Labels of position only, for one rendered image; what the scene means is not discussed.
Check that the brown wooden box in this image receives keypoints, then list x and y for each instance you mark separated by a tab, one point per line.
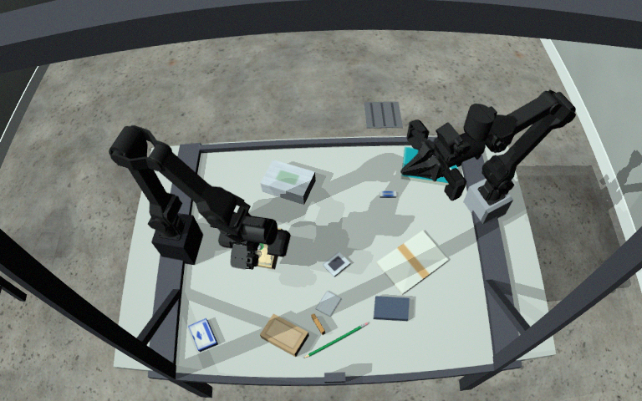
284	335

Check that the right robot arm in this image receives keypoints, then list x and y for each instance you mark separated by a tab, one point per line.
500	169

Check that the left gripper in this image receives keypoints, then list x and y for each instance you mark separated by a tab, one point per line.
278	248

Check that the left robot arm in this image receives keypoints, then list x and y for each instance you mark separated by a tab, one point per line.
214	203

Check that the wooden ball-in-hole puzzle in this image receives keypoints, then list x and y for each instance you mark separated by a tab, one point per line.
264	260

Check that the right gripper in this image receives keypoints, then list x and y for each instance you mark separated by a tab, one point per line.
432	168

